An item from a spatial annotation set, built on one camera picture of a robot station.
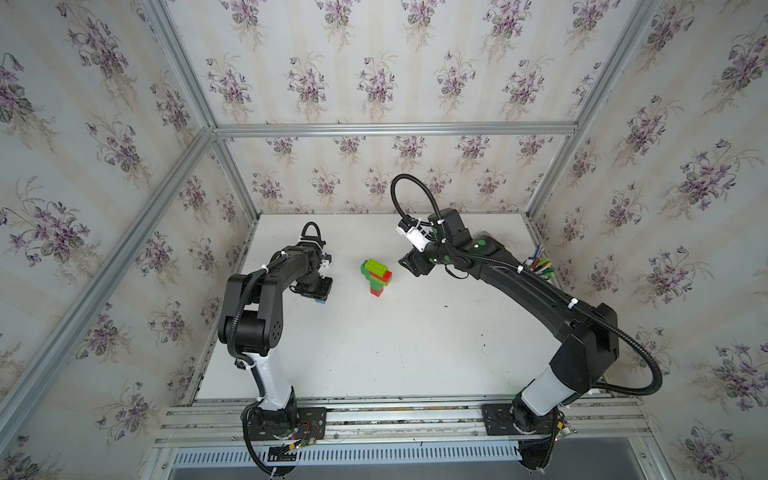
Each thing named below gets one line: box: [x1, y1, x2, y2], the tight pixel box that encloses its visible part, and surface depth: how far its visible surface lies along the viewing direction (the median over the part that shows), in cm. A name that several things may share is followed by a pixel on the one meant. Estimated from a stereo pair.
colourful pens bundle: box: [524, 244, 556, 280], surface depth 94 cm
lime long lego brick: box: [365, 258, 389, 277], surface depth 88 cm
